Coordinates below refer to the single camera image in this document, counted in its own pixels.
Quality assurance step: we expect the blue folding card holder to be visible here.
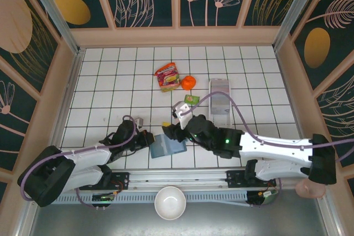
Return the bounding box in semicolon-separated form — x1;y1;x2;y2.
150;133;188;160

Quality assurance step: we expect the stack of pastel cards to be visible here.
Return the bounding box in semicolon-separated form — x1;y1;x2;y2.
210;80;231;116

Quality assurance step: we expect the small green packet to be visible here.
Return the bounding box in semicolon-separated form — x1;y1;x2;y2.
184;94;201;106

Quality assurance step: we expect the red snack packet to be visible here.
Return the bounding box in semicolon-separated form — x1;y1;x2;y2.
154;62;181;93

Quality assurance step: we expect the orange mandarin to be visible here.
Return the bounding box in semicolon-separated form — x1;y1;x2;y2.
180;75;197;91

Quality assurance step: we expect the white bowl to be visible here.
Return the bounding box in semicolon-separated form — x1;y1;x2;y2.
154;186;186;221

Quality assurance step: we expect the electronics board with green light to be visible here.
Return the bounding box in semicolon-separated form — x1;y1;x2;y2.
92;191;116;203

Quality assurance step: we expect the dark panel, single flower outline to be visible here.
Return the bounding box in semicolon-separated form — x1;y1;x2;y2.
0;56;42;170

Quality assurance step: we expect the pink plastic cup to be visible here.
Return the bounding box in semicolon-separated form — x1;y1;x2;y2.
295;180;326;200

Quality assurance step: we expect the dark panel with leaf outlines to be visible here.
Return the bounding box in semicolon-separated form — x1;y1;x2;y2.
92;0;178;29

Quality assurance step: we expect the dark panel with feather outlines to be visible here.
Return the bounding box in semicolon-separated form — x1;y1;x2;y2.
314;72;354;167

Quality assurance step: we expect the dark panel with gold oval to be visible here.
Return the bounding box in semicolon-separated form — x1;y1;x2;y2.
41;0;116;29

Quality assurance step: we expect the dark panel, gold oval, feather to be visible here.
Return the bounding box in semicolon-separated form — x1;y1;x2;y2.
290;0;354;93

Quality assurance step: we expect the dark panel, large peach oval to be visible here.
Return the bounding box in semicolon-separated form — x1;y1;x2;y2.
0;0;61;96

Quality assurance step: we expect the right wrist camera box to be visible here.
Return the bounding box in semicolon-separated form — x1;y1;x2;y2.
171;101;192;130

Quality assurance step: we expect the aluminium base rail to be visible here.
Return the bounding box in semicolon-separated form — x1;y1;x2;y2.
77;167;326;192

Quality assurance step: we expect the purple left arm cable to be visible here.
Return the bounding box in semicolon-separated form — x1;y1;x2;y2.
20;114;139;209

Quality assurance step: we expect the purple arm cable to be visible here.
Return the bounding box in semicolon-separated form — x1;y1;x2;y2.
20;114;139;209
184;93;354;209

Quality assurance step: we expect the white slotted cable duct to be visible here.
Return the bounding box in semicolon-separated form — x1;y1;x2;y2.
52;192;249;206

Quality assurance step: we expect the aluminium side rail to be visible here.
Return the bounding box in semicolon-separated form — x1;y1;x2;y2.
51;49;85;151

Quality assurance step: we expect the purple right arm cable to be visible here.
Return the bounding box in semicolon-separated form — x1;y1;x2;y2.
184;93;354;209

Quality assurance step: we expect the electronics board with wires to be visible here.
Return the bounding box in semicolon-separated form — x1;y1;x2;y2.
247;187;279;206

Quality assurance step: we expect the aluminium frame bar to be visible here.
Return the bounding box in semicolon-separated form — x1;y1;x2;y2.
15;205;41;236
316;196;342;236

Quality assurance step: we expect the aluminium corner post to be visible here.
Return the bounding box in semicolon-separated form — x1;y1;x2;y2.
23;0;84;54

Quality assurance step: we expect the clear plastic corner post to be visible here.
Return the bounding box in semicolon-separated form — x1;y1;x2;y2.
272;0;331;51

